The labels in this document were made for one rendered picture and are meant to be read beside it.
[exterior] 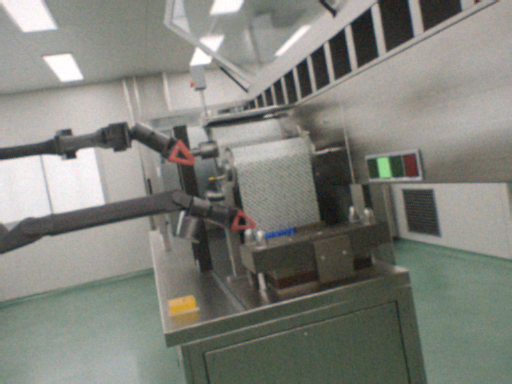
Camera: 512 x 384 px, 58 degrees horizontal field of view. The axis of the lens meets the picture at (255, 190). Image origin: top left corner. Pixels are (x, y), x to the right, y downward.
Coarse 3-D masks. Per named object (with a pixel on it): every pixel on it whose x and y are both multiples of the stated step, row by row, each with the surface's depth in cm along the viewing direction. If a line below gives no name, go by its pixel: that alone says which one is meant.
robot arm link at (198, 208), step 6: (198, 198) 136; (192, 204) 135; (198, 204) 135; (204, 204) 135; (210, 204) 136; (192, 210) 134; (198, 210) 135; (204, 210) 135; (186, 216) 135; (198, 216) 136; (204, 216) 136
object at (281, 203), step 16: (304, 176) 145; (256, 192) 141; (272, 192) 143; (288, 192) 144; (304, 192) 145; (256, 208) 141; (272, 208) 143; (288, 208) 144; (304, 208) 145; (256, 224) 141; (272, 224) 143; (288, 224) 144
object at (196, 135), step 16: (160, 128) 236; (192, 128) 240; (192, 144) 240; (160, 160) 236; (208, 160) 242; (160, 176) 236; (176, 176) 238; (208, 176) 242; (176, 224) 238; (208, 224) 242; (176, 240) 238; (208, 240) 242
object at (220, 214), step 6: (216, 204) 137; (210, 210) 135; (216, 210) 136; (222, 210) 137; (228, 210) 137; (234, 210) 135; (210, 216) 136; (216, 216) 136; (222, 216) 136; (228, 216) 134; (216, 222) 137; (222, 222) 137; (228, 222) 134; (228, 228) 135
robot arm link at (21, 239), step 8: (0, 224) 117; (0, 232) 116; (8, 232) 116; (16, 232) 117; (0, 240) 115; (8, 240) 116; (16, 240) 116; (24, 240) 117; (32, 240) 122; (0, 248) 115; (8, 248) 115; (16, 248) 121
